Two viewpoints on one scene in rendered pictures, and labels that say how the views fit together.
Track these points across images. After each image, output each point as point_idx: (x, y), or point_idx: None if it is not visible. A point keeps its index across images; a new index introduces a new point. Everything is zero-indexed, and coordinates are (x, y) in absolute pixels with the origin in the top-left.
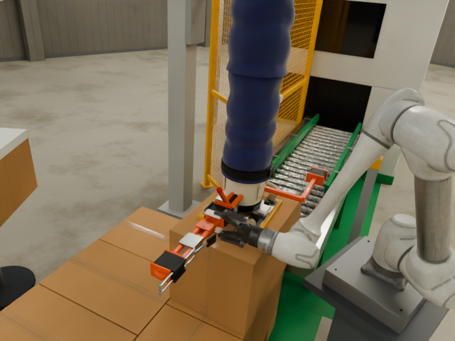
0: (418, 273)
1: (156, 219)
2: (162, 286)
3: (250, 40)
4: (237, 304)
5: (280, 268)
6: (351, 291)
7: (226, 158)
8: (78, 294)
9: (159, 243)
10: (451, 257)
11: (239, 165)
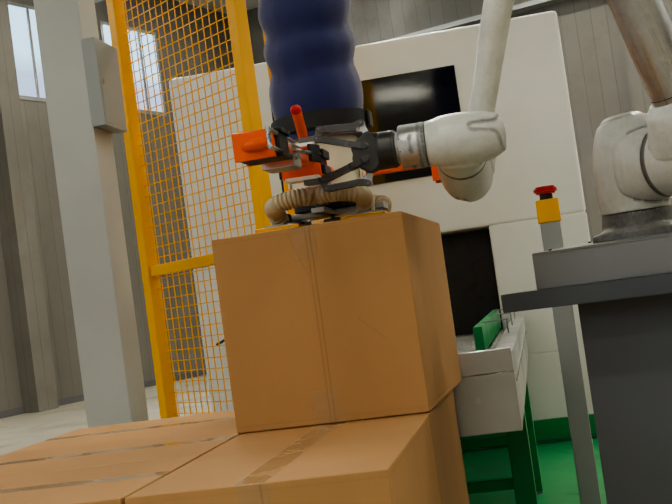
0: (670, 127)
1: (126, 425)
2: (211, 435)
3: None
4: (394, 334)
5: (448, 358)
6: (592, 256)
7: (284, 103)
8: (22, 471)
9: (159, 428)
10: None
11: (312, 99)
